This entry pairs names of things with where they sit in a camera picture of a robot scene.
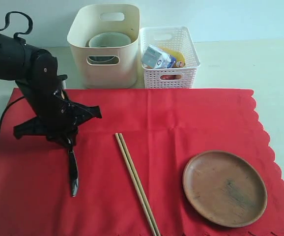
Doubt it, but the wooden chopstick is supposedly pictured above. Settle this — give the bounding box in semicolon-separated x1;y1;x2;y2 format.
114;133;158;236
118;133;161;236

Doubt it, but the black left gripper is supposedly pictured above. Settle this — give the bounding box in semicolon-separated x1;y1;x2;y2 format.
13;81;102;148

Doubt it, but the yellow lemon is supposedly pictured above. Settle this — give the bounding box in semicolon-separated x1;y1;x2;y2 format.
159;47;186;68

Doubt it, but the blue white milk carton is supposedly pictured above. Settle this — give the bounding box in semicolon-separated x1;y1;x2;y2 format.
142;45;176;69

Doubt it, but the left wooden chopstick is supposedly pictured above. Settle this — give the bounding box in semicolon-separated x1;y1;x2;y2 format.
114;133;158;236

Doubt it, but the white woven plastic basket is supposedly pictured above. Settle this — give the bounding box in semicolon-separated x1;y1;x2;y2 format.
140;26;200;89

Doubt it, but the red sausage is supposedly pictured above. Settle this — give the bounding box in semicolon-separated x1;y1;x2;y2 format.
160;74;183;80

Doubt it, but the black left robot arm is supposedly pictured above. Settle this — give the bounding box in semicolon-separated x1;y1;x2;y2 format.
0;34;102;148

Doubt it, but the white ceramic bowl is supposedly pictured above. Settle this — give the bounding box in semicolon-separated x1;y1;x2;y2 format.
87;32;132;65

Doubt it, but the cream plastic bin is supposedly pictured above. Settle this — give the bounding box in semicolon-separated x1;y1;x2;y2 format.
67;4;140;89

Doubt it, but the red scalloped table cloth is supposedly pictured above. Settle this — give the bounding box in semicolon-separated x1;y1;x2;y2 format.
0;88;284;236

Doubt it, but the brown wooden plate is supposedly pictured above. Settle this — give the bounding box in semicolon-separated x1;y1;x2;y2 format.
182;150;268;228

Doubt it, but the right wooden chopstick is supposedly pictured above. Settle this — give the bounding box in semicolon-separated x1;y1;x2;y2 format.
118;133;161;236

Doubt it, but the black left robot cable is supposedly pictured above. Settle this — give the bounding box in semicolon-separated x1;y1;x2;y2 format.
0;11;34;170

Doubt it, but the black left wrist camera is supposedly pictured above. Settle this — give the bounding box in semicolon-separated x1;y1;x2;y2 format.
57;74;68;89

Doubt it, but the silver table knife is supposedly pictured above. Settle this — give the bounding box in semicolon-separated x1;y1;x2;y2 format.
68;146;79;197

